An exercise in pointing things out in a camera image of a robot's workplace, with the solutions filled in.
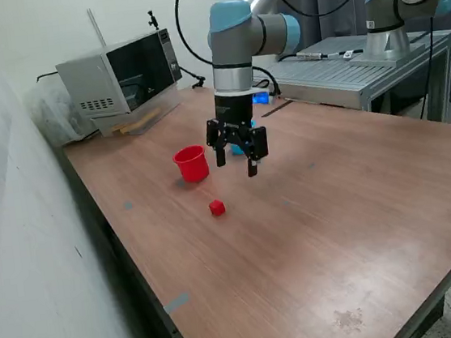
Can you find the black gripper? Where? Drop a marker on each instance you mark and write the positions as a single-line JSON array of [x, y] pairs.
[[233, 109]]

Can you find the red cube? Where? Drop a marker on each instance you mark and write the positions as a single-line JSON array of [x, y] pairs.
[[216, 208]]

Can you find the blue plastic bin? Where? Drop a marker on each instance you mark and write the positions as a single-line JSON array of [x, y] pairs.
[[235, 150]]

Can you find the red plastic bin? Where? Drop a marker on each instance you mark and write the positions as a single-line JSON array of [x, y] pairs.
[[192, 166]]

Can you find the black tape strip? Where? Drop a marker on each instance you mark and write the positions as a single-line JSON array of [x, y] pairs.
[[277, 108]]

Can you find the small tape piece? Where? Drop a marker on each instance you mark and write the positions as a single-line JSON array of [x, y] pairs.
[[182, 182], [128, 205], [286, 202]]

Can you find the clear acrylic stand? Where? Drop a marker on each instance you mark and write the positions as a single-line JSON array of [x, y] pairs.
[[169, 100]]

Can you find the light wooden stick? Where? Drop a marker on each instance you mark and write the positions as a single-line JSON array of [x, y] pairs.
[[142, 117], [131, 127]]

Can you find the aluminium profile table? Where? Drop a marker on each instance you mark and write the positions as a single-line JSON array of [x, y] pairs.
[[333, 79]]

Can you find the white tag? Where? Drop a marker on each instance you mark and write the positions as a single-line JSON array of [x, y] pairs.
[[347, 55]]

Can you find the silver microwave oven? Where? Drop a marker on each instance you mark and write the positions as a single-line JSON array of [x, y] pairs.
[[89, 82]]

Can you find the long tape piece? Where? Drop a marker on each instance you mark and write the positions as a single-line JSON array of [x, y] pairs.
[[177, 303]]

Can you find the thin white rod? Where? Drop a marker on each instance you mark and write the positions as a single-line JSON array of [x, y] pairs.
[[97, 28]]

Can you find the clear plastic bag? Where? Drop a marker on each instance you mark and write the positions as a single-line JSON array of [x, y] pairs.
[[56, 115]]

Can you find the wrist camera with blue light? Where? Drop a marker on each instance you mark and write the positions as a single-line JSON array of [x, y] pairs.
[[260, 99]]

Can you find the small black camera mount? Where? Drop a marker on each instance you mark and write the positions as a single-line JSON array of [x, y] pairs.
[[152, 20]]

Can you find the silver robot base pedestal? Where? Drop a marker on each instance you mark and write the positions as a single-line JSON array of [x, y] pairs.
[[387, 46]]

